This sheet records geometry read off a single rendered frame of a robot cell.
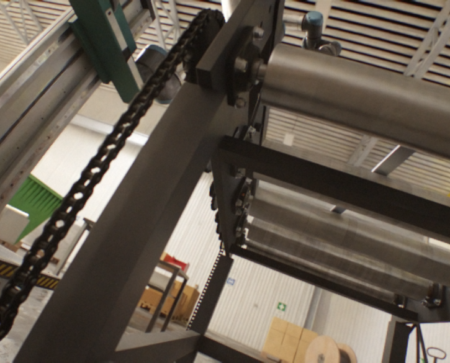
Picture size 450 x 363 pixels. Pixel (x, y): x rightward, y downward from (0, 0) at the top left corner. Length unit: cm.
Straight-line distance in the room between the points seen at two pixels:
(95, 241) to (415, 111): 50
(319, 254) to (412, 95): 89
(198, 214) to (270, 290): 406
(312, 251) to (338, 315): 1029
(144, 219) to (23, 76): 105
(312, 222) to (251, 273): 1017
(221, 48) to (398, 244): 84
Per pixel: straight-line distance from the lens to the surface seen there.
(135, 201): 39
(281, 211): 100
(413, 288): 143
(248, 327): 1098
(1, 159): 142
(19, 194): 319
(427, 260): 113
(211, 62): 47
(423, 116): 54
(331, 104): 52
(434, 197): 84
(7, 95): 132
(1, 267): 111
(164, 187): 39
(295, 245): 129
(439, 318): 148
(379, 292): 168
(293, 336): 831
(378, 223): 1222
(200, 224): 1169
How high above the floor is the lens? 44
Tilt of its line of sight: 24 degrees up
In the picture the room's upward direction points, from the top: 24 degrees clockwise
